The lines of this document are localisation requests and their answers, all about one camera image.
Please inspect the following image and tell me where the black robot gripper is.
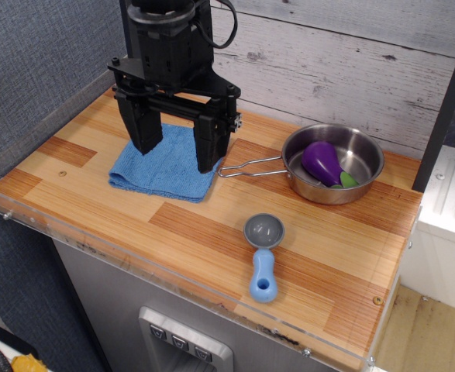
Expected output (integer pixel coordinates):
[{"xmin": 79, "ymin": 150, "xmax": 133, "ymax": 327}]
[{"xmin": 109, "ymin": 1, "xmax": 241, "ymax": 173}]

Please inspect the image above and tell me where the clear acrylic table guard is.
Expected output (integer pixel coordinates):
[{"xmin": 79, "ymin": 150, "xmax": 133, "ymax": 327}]
[{"xmin": 0, "ymin": 181, "xmax": 420, "ymax": 371}]

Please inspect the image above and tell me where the blue grey ice cream scoop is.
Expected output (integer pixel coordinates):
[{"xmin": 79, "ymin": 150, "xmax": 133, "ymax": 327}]
[{"xmin": 243, "ymin": 213, "xmax": 285, "ymax": 303}]

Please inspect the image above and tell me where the black vertical post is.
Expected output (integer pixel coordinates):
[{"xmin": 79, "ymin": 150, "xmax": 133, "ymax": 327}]
[{"xmin": 412, "ymin": 68, "xmax": 455, "ymax": 192}]

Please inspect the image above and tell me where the purple toy eggplant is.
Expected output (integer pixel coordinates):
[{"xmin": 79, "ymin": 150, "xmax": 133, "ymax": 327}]
[{"xmin": 301, "ymin": 141, "xmax": 358, "ymax": 188}]

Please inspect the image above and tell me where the silver dispenser panel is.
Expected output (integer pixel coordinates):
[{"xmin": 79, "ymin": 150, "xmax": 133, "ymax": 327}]
[{"xmin": 139, "ymin": 306, "xmax": 234, "ymax": 371}]

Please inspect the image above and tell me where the blue cloth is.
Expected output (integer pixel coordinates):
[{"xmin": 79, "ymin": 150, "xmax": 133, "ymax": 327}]
[{"xmin": 109, "ymin": 124, "xmax": 220, "ymax": 203}]

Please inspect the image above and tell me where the stainless steel pan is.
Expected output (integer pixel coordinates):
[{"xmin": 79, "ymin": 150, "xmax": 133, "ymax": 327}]
[{"xmin": 217, "ymin": 124, "xmax": 384, "ymax": 205}]

